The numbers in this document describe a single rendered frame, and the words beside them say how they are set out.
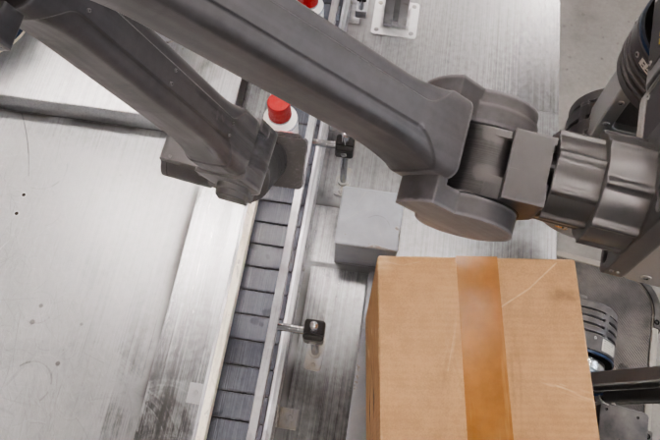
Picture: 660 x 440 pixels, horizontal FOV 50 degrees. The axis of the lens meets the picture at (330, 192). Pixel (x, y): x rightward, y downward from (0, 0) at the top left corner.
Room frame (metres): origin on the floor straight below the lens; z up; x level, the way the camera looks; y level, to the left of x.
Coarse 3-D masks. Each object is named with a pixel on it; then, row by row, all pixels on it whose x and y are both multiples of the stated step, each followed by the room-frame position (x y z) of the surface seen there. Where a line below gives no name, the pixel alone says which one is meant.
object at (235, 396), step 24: (336, 24) 0.85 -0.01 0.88; (288, 192) 0.50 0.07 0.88; (264, 216) 0.46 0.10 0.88; (288, 216) 0.46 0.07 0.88; (264, 240) 0.42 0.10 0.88; (264, 264) 0.38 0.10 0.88; (240, 288) 0.34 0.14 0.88; (264, 288) 0.34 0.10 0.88; (288, 288) 0.34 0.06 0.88; (240, 312) 0.30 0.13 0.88; (264, 312) 0.30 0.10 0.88; (240, 336) 0.26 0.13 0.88; (264, 336) 0.26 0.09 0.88; (240, 360) 0.23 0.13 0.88; (240, 384) 0.19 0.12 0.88; (216, 408) 0.16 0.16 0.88; (240, 408) 0.16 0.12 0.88; (264, 408) 0.16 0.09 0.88; (216, 432) 0.12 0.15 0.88; (240, 432) 0.12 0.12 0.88
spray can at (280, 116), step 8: (272, 96) 0.55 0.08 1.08; (272, 104) 0.54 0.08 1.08; (280, 104) 0.54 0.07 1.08; (288, 104) 0.54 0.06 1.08; (264, 112) 0.55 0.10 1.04; (272, 112) 0.53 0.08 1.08; (280, 112) 0.53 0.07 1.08; (288, 112) 0.54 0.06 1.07; (296, 112) 0.56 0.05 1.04; (264, 120) 0.54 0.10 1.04; (272, 120) 0.53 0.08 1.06; (280, 120) 0.53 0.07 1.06; (288, 120) 0.53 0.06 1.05; (296, 120) 0.54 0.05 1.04; (272, 128) 0.53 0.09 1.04; (280, 128) 0.53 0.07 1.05; (288, 128) 0.53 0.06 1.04; (296, 128) 0.53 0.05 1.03
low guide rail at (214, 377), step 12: (252, 204) 0.46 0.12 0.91; (252, 216) 0.44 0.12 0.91; (240, 252) 0.38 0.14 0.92; (240, 264) 0.36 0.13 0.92; (240, 276) 0.34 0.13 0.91; (228, 300) 0.31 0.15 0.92; (228, 312) 0.29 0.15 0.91; (228, 324) 0.27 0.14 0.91; (228, 336) 0.26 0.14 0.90; (216, 348) 0.24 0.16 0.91; (216, 360) 0.22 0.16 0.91; (216, 372) 0.20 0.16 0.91; (216, 384) 0.18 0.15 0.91; (204, 408) 0.15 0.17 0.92; (204, 420) 0.13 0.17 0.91; (204, 432) 0.12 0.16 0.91
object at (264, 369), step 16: (336, 0) 0.84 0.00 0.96; (336, 16) 0.81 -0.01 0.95; (304, 176) 0.49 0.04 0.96; (288, 224) 0.41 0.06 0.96; (288, 240) 0.38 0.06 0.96; (288, 256) 0.36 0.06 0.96; (272, 304) 0.29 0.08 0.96; (272, 320) 0.26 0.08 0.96; (272, 336) 0.24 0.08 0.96; (272, 352) 0.22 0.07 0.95; (256, 384) 0.18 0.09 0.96; (256, 400) 0.16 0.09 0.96; (256, 416) 0.13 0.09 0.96; (256, 432) 0.12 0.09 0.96
